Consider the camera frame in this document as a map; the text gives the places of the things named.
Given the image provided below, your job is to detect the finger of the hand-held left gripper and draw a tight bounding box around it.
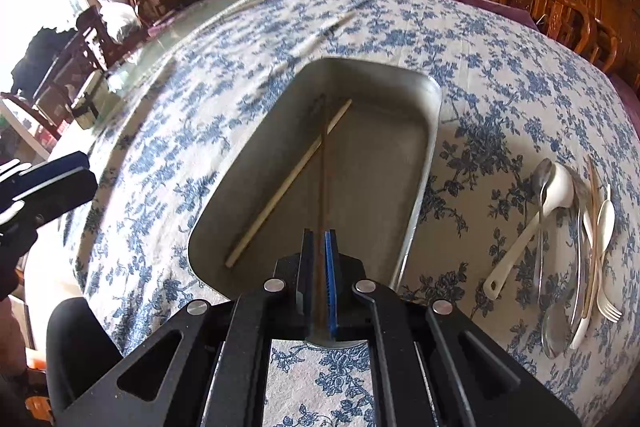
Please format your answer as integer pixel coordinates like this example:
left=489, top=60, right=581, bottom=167
left=10, top=170, right=98, bottom=228
left=0, top=152, right=91, bottom=202

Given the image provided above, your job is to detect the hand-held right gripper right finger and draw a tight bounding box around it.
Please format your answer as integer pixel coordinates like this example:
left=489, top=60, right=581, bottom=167
left=324, top=229, right=583, bottom=427

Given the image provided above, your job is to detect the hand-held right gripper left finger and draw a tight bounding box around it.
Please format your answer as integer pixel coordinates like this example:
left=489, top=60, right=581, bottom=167
left=57, top=229, right=315, bottom=427

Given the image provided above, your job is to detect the light wooden chopstick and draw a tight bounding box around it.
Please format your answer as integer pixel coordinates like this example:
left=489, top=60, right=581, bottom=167
left=581, top=156, right=602, bottom=320
left=224, top=98, right=353, bottom=269

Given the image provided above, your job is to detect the dark brown chopstick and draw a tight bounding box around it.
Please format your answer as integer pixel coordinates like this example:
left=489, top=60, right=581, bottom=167
left=316, top=94, right=328, bottom=339

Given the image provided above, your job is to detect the metal tray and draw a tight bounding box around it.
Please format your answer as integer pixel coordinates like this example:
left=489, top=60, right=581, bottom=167
left=187, top=56, right=443, bottom=350

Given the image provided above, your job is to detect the small metal spoon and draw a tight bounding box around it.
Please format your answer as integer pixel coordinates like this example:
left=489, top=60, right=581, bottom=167
left=530, top=158, right=555, bottom=308

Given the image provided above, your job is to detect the white ladle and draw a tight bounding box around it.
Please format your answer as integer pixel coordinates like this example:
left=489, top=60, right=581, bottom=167
left=482, top=163, right=576, bottom=300

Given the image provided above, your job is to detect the white plastic fork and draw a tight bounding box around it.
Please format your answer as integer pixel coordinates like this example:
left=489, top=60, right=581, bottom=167
left=582, top=207, right=623, bottom=323

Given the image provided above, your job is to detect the white plastic spoon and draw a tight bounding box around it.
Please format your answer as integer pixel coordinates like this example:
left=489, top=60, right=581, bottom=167
left=569, top=199, right=616, bottom=350

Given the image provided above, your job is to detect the black clothing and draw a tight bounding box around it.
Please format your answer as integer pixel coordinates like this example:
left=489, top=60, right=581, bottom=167
left=12, top=27, right=81, bottom=94

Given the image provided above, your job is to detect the dark wooden chair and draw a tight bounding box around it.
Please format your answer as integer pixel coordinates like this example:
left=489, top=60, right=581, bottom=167
left=75, top=4, right=151, bottom=70

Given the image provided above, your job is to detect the white plastic bag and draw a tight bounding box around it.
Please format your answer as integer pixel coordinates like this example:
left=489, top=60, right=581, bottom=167
left=97, top=0, right=143, bottom=44

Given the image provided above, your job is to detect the blue floral tablecloth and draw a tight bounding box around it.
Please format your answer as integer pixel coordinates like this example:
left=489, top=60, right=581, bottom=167
left=65, top=0, right=640, bottom=427

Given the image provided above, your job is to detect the large metal spoon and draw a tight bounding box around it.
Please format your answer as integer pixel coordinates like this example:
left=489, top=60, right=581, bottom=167
left=541, top=192, right=588, bottom=360

